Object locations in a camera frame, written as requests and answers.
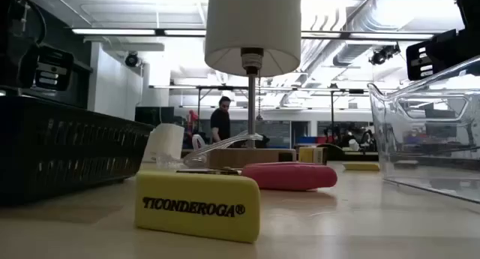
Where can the black ceiling spotlight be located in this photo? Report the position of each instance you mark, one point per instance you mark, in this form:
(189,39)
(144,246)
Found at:
(383,54)

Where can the long ceiling light strip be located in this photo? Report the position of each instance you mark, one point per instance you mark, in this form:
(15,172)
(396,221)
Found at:
(112,32)
(390,36)
(183,32)

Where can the black background monitor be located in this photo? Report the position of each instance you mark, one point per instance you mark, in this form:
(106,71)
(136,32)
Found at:
(153,115)

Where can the black round wall camera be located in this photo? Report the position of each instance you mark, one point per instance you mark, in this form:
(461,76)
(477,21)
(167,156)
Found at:
(131,59)

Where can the person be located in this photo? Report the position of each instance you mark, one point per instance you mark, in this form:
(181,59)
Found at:
(220,120)

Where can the black background workstation frame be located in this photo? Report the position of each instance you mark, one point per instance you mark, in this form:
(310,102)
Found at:
(332,112)

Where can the black perforated tray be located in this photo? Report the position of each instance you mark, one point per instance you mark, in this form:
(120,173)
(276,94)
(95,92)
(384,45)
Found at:
(56,150)

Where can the red background machine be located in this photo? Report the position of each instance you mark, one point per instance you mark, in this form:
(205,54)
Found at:
(193,118)

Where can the clear plastic bin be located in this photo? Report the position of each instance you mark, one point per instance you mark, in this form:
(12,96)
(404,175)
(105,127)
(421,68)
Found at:
(423,146)

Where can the white plastic bin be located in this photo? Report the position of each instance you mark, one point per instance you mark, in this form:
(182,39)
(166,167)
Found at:
(165,139)

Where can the yellow rectangular eraser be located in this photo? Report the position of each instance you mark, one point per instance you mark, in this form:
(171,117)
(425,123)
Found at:
(362,166)
(195,191)

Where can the white shade wooden base lamp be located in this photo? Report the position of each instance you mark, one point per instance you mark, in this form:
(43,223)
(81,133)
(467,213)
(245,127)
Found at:
(253,26)

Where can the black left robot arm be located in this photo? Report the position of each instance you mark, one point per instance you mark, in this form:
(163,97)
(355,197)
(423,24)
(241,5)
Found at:
(15,26)

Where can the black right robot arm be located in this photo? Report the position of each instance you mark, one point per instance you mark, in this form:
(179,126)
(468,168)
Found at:
(470,7)

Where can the black aluminium table frame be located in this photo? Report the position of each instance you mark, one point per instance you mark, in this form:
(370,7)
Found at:
(360,157)

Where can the pink eraser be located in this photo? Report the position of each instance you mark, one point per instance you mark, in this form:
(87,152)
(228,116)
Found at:
(292,176)

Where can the yellow Crayola crayon box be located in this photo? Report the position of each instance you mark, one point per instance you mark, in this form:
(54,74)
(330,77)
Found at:
(311,155)

